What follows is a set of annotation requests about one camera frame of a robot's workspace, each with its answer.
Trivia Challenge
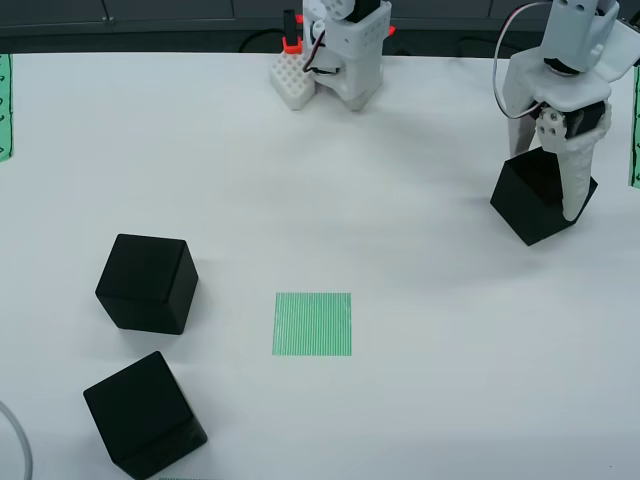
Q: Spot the green striped square marker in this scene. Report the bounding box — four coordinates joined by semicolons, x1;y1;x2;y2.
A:
271;292;354;357

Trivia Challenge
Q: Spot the camera board on white bracket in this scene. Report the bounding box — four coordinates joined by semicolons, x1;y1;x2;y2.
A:
602;7;640;81

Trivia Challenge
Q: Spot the green paper strip with arrows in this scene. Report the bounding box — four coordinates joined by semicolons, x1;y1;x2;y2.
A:
0;53;15;164
627;64;640;190

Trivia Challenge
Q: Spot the thin black cable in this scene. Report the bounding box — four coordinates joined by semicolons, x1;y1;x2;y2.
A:
238;28;284;53

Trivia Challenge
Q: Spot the red white black servo cable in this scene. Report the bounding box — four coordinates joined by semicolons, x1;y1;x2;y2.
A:
493;1;551;120

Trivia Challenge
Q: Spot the black cube block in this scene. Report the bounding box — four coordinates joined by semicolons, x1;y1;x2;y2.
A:
82;350;209;480
489;147;599;246
94;232;200;336

